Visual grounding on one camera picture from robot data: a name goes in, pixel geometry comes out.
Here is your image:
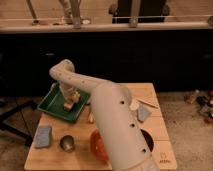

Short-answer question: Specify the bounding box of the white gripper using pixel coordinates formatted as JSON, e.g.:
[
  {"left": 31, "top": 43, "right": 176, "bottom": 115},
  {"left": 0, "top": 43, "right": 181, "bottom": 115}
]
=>
[{"left": 60, "top": 84, "right": 80, "bottom": 102}]

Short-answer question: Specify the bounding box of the wooden block eraser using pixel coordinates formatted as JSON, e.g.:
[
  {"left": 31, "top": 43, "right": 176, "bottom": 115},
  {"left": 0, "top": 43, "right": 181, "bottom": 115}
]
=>
[{"left": 63, "top": 102, "right": 74, "bottom": 111}]

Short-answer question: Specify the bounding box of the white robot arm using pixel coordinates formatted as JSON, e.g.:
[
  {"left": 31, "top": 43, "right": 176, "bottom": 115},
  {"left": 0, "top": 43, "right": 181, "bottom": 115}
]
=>
[{"left": 49, "top": 59, "right": 160, "bottom": 171}]

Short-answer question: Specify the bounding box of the green plastic tray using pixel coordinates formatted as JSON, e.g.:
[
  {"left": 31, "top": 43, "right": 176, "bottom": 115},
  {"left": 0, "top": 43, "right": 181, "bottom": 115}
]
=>
[{"left": 37, "top": 83, "right": 89, "bottom": 123}]

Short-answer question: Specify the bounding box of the yellow banana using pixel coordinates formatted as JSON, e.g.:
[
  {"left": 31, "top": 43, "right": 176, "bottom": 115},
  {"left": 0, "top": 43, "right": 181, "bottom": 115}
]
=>
[{"left": 87, "top": 112, "right": 95, "bottom": 124}]

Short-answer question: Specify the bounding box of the blue sponge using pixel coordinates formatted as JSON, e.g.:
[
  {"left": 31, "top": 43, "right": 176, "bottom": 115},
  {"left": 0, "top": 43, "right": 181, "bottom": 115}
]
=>
[{"left": 35, "top": 125, "right": 52, "bottom": 149}]

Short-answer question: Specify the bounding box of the small metal cup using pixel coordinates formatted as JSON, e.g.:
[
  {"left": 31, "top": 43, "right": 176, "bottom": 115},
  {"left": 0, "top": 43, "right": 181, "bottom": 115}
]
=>
[{"left": 60, "top": 135, "right": 75, "bottom": 152}]

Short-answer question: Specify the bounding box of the red bowl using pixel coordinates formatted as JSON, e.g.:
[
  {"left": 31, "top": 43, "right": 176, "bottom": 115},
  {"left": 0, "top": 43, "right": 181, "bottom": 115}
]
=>
[{"left": 90, "top": 130, "right": 108, "bottom": 161}]

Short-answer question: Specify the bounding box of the wooden stick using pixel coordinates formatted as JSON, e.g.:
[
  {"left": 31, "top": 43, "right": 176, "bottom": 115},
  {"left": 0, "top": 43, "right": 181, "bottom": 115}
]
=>
[{"left": 136, "top": 98, "right": 159, "bottom": 109}]

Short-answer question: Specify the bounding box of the black chair base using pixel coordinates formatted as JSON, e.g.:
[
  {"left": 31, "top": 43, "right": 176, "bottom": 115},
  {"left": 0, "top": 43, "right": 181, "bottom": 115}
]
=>
[{"left": 0, "top": 100, "right": 37, "bottom": 147}]

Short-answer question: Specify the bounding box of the light blue cloth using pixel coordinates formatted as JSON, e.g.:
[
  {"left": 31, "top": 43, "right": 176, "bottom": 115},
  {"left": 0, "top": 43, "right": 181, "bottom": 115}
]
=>
[{"left": 137, "top": 104, "right": 151, "bottom": 122}]

